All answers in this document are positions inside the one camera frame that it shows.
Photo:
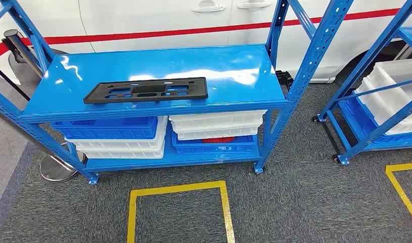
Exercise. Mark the black plastic panel part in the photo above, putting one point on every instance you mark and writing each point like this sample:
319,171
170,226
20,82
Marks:
98,94

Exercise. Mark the blue metal shelf rack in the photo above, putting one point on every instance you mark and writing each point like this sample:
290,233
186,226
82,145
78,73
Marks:
192,63
373,53

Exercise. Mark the white plastic crate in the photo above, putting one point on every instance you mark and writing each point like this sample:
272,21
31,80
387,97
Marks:
216,120
216,134
125,155
125,144
390,94

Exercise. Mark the red item in crate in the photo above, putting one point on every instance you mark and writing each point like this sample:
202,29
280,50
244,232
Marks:
217,140

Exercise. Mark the black plastic crate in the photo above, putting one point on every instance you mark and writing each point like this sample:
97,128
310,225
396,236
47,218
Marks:
283,77

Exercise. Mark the red barrier belt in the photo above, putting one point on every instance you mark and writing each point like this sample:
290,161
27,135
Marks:
159,33

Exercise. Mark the white car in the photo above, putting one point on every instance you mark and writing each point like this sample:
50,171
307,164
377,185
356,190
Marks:
142,16

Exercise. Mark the thin black stand pole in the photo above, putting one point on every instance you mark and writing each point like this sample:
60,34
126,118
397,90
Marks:
11,82

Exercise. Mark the chrome stanchion post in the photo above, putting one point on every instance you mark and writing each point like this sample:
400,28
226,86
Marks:
12,35

